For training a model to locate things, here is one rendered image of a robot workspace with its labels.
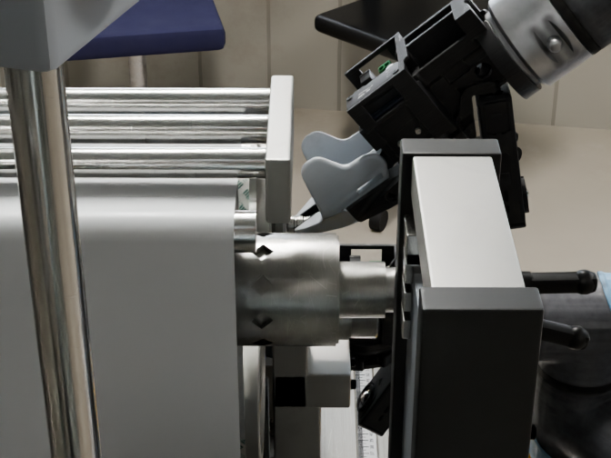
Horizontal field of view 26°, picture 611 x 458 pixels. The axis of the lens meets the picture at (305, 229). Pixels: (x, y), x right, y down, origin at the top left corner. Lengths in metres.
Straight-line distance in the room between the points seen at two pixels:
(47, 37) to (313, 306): 0.42
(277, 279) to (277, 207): 0.09
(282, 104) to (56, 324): 0.30
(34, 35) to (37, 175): 0.06
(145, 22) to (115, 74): 0.79
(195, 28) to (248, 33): 0.67
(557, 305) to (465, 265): 0.54
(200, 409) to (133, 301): 0.07
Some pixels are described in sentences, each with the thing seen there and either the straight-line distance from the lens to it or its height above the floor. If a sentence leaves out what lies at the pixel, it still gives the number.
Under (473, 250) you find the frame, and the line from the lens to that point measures 0.59.
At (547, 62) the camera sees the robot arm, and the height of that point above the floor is 1.38.
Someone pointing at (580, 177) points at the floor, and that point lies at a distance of 3.83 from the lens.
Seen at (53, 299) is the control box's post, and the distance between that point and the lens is 0.39.
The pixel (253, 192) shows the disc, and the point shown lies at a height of 1.29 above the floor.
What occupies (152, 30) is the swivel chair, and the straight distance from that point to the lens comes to 3.45.
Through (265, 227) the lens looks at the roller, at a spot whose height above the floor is 1.26.
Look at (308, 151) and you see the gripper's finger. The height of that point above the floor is 1.28.
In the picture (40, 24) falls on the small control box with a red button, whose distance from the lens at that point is 0.32.
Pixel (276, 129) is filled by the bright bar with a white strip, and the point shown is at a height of 1.46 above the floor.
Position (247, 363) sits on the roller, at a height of 1.22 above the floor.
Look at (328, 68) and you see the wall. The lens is 4.10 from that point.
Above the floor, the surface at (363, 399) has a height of 1.03.
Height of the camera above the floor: 1.74
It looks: 30 degrees down
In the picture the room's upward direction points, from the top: straight up
